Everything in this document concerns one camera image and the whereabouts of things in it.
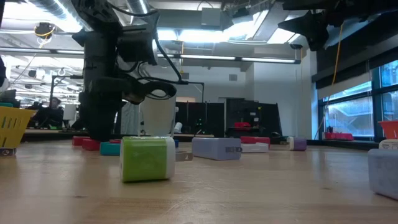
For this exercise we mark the white cylinder lamp black rim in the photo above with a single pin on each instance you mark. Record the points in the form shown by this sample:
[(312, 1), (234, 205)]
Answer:
[(158, 118)]

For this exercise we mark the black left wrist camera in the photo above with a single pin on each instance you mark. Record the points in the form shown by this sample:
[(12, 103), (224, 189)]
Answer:
[(133, 91)]

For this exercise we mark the purple white charger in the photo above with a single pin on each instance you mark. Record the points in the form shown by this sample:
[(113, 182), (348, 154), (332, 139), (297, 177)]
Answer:
[(298, 144)]

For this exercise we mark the teal digital display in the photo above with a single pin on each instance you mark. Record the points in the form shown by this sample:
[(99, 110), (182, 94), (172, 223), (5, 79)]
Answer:
[(109, 149)]

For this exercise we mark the long ceiling light strip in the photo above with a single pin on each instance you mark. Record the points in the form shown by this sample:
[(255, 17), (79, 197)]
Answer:
[(205, 57)]

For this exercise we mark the red cube charger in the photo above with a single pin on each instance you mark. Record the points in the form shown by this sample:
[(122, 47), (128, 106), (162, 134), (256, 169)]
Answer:
[(255, 140)]

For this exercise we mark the grey fabric cover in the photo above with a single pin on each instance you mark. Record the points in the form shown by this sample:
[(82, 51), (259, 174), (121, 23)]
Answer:
[(130, 121)]

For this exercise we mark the red storage bin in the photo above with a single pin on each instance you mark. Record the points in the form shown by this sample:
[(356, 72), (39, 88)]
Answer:
[(339, 136)]

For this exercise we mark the person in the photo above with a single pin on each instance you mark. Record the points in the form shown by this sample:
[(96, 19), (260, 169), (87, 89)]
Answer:
[(51, 115)]

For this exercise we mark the black background rig frame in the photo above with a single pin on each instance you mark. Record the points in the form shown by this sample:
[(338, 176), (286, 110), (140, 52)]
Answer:
[(76, 76)]

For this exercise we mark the white panel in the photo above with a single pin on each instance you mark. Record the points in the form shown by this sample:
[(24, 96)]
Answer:
[(70, 112)]

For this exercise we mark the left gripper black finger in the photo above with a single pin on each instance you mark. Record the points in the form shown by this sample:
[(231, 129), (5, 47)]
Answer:
[(102, 124)]

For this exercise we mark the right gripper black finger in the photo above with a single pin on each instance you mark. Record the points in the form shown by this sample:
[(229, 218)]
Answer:
[(308, 4), (312, 28)]

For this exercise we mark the grey junction box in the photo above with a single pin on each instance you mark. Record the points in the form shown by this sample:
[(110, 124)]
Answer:
[(211, 17)]

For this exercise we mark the white roll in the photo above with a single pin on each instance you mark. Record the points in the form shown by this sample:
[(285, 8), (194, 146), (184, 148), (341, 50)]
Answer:
[(178, 127)]

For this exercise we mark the silver air duct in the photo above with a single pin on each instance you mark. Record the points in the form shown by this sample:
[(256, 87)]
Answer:
[(141, 6)]

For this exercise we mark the black pegboard cabinet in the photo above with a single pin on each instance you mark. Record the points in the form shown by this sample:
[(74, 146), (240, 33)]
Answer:
[(264, 118)]

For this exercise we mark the black partition panel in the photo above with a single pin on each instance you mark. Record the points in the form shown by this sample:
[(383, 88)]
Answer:
[(211, 118)]

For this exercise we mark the black aluminium table frame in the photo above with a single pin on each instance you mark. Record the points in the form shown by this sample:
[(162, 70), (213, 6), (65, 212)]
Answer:
[(342, 143)]

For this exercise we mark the red box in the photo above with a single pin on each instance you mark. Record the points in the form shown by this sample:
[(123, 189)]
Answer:
[(242, 125)]

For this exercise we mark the orange plastic basket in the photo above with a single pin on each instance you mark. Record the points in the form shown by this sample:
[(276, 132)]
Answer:
[(390, 129)]

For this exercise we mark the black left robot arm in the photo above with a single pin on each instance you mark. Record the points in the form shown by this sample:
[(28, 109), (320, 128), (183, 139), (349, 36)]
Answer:
[(102, 46)]

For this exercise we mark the small red block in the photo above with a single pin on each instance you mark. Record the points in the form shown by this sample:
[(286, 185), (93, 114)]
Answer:
[(79, 141)]

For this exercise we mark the yellow plastic basket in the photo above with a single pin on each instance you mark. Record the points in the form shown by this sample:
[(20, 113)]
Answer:
[(12, 126)]

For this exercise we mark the red digital display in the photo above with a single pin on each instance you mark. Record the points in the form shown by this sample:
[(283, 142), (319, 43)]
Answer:
[(91, 145)]

